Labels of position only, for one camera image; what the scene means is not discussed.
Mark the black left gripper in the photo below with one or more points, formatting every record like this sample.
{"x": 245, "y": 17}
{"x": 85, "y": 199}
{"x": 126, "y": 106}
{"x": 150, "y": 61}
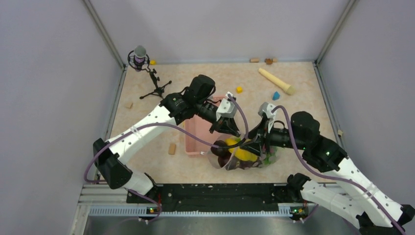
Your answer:
{"x": 225, "y": 125}

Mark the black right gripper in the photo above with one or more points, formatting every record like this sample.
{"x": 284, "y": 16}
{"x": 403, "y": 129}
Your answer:
{"x": 258, "y": 136}

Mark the clear zip top bag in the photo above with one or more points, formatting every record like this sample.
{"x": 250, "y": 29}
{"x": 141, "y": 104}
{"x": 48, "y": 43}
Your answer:
{"x": 234, "y": 163}

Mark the dark purple toy fruit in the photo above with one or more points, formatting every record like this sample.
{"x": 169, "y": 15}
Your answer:
{"x": 220, "y": 152}

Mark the pink plastic basket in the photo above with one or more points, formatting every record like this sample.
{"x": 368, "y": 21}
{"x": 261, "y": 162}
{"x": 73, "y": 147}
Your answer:
{"x": 199, "y": 128}

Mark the dark maroon toy fruit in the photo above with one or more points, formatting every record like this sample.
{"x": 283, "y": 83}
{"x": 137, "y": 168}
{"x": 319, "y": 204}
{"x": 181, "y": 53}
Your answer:
{"x": 223, "y": 161}

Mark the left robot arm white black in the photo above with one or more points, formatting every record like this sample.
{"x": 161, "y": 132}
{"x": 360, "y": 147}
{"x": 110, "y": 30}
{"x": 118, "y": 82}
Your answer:
{"x": 111, "y": 156}

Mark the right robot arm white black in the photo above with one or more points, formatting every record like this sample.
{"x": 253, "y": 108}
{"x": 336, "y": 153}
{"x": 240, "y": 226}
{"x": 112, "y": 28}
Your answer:
{"x": 364, "y": 205}

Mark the yellow cube block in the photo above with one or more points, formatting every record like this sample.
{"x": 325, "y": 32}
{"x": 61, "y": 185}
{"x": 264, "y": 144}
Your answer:
{"x": 239, "y": 90}

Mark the blue toy block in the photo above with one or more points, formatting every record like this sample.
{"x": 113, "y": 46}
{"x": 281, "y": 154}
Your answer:
{"x": 276, "y": 96}

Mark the tan wooden block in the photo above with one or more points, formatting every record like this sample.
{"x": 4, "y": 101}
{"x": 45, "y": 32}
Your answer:
{"x": 172, "y": 149}

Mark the cream toy rolling pin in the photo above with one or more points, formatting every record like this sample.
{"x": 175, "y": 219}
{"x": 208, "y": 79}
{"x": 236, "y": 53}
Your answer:
{"x": 287, "y": 88}

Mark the black microphone tripod stand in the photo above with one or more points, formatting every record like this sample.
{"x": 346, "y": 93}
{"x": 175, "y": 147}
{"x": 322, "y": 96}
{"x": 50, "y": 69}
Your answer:
{"x": 159, "y": 90}

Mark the light wooden cube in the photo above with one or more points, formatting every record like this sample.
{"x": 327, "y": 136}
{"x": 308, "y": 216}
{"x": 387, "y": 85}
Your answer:
{"x": 128, "y": 105}

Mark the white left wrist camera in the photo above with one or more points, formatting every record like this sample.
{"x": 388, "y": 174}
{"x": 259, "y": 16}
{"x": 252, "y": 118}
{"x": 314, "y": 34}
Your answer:
{"x": 227, "y": 107}

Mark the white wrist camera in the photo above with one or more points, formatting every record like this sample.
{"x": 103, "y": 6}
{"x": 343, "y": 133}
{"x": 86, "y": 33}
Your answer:
{"x": 267, "y": 109}
{"x": 227, "y": 107}

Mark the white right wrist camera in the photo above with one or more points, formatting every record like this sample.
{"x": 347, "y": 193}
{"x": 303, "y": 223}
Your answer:
{"x": 267, "y": 109}

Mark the tan cork block at wall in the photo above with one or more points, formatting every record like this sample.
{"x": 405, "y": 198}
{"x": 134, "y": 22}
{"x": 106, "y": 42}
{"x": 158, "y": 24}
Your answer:
{"x": 254, "y": 60}

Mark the brown round block at wall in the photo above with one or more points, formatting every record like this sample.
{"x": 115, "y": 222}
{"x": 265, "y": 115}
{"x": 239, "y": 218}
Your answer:
{"x": 268, "y": 61}

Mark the grey microphone with shock mount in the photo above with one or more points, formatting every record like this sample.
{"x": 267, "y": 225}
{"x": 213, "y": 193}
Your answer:
{"x": 138, "y": 59}

